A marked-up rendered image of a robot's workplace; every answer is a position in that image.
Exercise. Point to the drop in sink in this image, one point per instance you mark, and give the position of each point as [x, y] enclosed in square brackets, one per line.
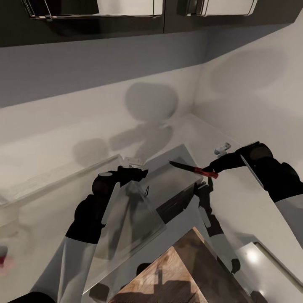
[33, 226]

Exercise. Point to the cabinet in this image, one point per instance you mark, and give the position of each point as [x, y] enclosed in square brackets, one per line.
[30, 22]

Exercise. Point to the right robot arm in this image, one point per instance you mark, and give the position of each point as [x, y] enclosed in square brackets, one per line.
[280, 180]

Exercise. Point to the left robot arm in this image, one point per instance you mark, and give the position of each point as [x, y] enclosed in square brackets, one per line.
[64, 278]

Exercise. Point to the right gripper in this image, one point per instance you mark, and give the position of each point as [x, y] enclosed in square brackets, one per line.
[220, 164]

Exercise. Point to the parer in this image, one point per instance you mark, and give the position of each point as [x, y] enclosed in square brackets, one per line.
[196, 169]

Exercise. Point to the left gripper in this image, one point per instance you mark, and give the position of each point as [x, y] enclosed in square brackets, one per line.
[133, 174]

